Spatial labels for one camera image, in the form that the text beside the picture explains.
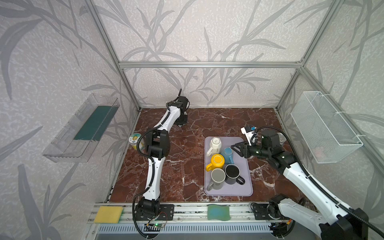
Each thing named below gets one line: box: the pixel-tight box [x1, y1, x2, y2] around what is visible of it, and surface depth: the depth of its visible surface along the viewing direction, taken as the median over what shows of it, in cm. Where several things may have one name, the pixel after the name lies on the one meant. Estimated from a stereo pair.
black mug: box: [224, 163, 246, 185], surface depth 80 cm
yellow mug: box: [206, 154, 225, 172], surface depth 84 cm
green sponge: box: [207, 204, 231, 221], surface depth 74 cm
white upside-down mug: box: [206, 137, 222, 157], surface depth 91 cm
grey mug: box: [206, 168, 226, 191], surface depth 78 cm
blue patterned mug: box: [221, 146, 235, 165], surface depth 86 cm
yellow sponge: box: [94, 206, 124, 224], surface depth 74 cm
